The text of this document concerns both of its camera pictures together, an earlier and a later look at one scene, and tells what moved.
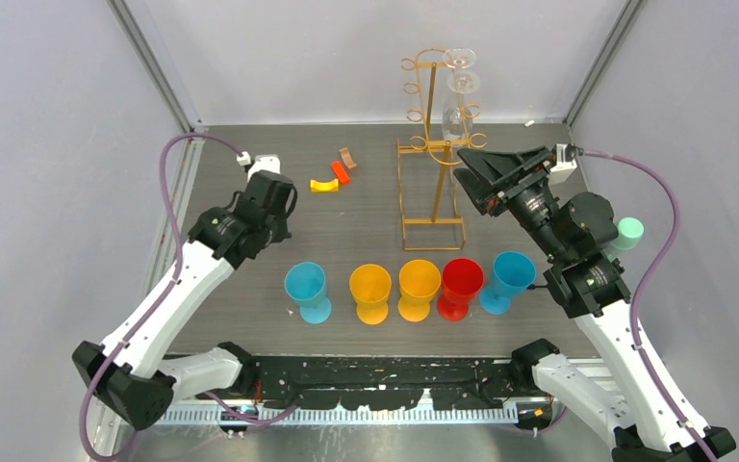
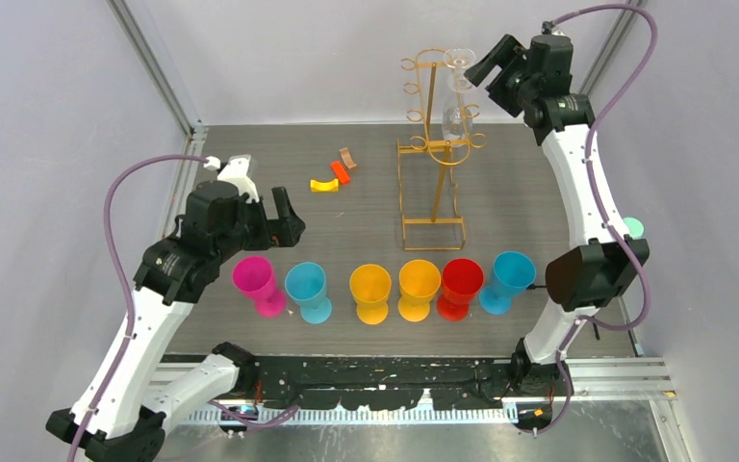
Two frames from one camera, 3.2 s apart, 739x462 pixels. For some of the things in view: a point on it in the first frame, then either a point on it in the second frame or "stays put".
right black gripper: [499, 167] -> [517, 58]
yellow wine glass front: [419, 281] stays put
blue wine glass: [305, 285] stays put
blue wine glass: [513, 272] stays put
